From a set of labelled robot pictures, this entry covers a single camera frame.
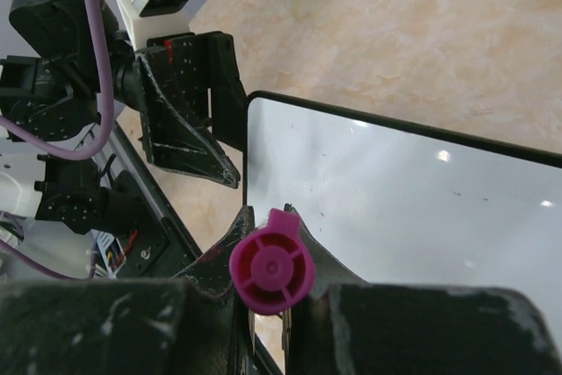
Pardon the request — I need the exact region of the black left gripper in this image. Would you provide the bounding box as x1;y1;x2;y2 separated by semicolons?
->
135;31;248;189

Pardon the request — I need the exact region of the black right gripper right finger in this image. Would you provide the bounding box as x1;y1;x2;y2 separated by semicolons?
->
283;225;561;374

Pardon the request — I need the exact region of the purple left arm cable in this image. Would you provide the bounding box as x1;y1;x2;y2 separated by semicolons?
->
0;0;116;280

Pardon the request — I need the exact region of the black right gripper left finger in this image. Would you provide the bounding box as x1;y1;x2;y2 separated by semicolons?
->
1;206;255;374

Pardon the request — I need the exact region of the white whiteboard black frame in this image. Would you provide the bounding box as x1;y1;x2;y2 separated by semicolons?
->
246;93;561;301

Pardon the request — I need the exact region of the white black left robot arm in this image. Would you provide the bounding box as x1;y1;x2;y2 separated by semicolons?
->
1;0;247;235

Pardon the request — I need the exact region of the white marker pen magenta cap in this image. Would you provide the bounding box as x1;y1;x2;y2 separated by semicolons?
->
228;209;316;315

